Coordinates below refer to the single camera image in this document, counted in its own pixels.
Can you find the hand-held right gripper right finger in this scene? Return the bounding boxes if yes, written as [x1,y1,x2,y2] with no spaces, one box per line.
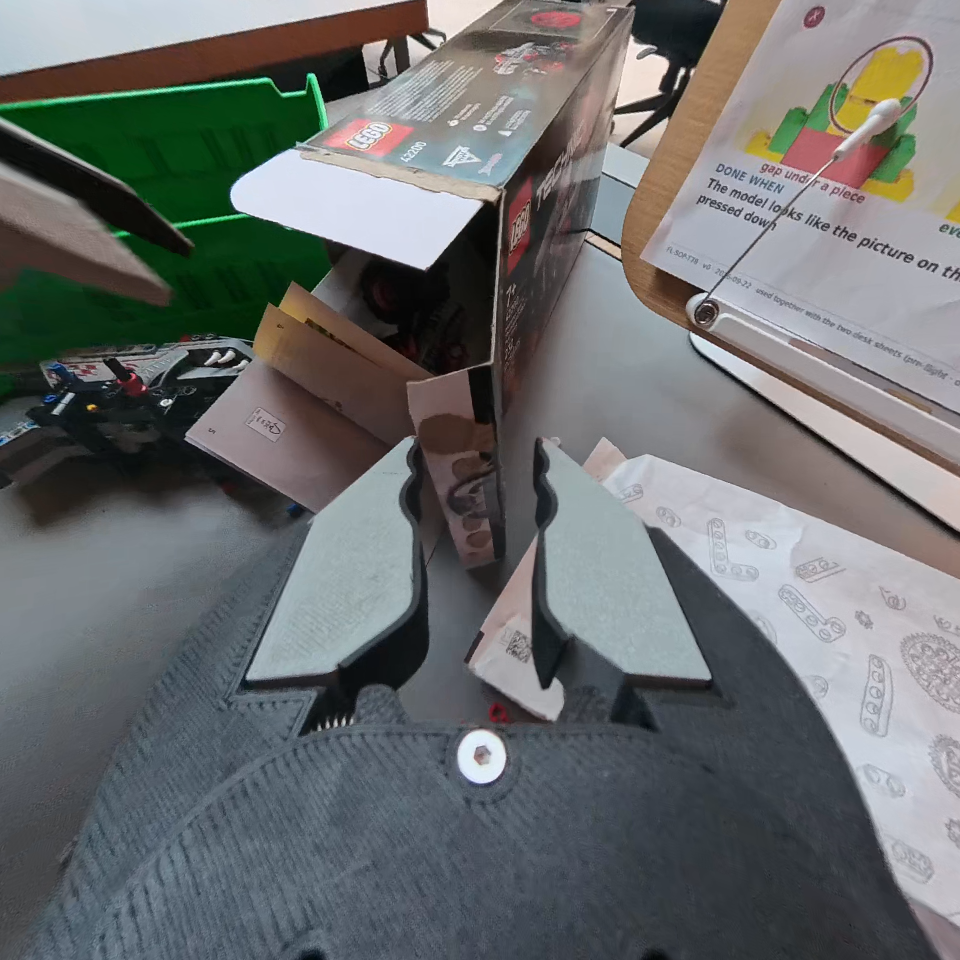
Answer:
[531,437,714,691]

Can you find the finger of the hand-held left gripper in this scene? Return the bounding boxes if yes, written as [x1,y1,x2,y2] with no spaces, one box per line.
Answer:
[0,116,195,258]
[0,161,175,307]

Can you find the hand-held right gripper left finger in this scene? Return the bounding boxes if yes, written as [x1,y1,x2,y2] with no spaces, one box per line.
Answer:
[243,436,430,691]

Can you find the black grey lego model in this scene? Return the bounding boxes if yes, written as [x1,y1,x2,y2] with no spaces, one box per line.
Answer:
[0,337,256,489]

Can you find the lego instruction booklet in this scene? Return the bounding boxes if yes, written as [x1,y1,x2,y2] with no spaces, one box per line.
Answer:
[183,281,444,519]

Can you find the printed paper bag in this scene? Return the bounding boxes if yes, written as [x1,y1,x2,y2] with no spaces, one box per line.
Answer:
[465,438,960,939]

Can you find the black lego set box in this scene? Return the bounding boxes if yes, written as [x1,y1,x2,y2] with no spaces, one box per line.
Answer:
[228,0,639,571]

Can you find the green plastic bin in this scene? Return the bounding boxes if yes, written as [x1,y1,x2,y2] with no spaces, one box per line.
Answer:
[0,75,335,376]

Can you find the grey table wooden edge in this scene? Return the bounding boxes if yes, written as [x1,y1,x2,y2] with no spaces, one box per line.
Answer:
[0,0,447,102]

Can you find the clear clip bar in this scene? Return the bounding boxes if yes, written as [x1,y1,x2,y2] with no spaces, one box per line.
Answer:
[686,292,960,466]

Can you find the printed instruction sheet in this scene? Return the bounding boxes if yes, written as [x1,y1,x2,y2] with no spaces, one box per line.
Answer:
[641,0,960,414]

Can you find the instruction sheet on stand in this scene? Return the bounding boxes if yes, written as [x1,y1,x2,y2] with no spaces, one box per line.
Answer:
[621,0,960,526]

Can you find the black office chair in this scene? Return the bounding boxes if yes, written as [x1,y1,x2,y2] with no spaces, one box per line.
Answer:
[618,0,727,149]

